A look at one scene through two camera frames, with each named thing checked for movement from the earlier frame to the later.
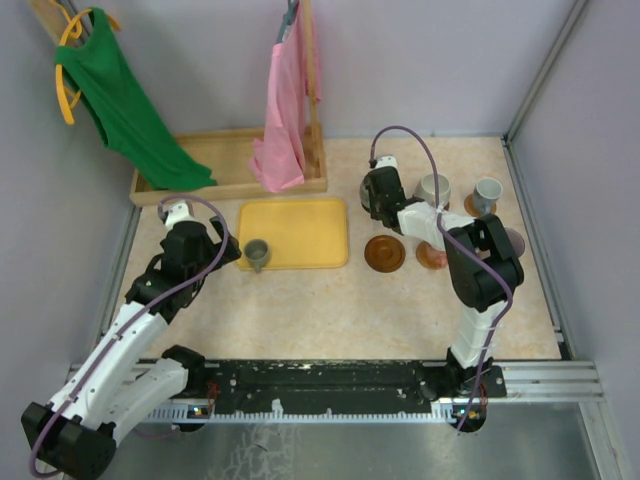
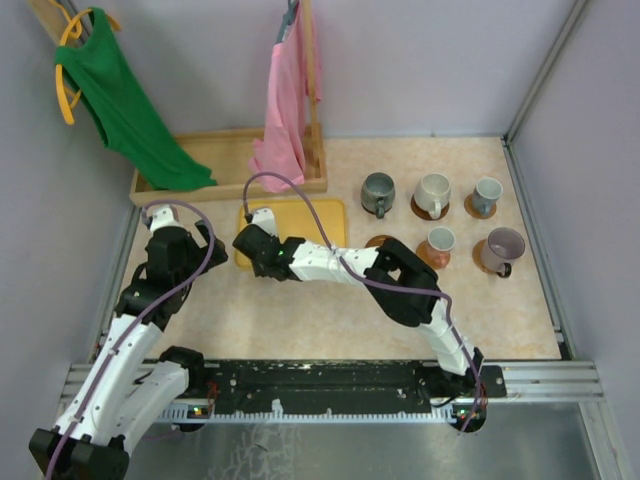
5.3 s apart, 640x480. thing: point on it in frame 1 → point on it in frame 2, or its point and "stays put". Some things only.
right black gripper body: (375, 205) → (260, 269)
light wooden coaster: (427, 256) stays put
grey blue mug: (487, 191) stays put
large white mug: (426, 189) stays put
